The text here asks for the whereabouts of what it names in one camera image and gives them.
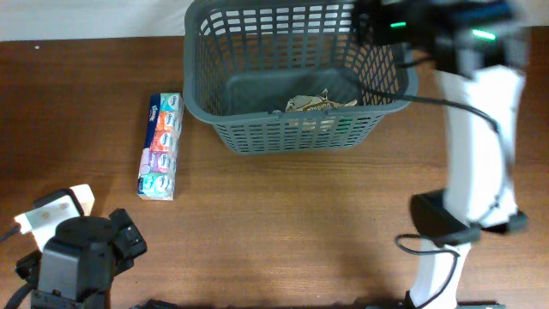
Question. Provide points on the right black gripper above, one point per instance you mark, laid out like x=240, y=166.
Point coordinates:
x=381, y=14

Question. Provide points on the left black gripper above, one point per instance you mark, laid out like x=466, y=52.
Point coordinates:
x=137, y=245

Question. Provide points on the beige snack bag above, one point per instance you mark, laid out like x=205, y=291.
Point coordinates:
x=321, y=102
x=85, y=197

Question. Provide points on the colourful tissue pack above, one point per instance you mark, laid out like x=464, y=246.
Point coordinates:
x=158, y=165

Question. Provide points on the green lidded seasoning jar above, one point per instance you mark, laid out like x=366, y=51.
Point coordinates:
x=341, y=130

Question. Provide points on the grey plastic basket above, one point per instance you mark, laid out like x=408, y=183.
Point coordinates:
x=244, y=60

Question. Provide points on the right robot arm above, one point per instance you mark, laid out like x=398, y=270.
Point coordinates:
x=479, y=52

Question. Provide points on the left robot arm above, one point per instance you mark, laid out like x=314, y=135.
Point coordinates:
x=77, y=266

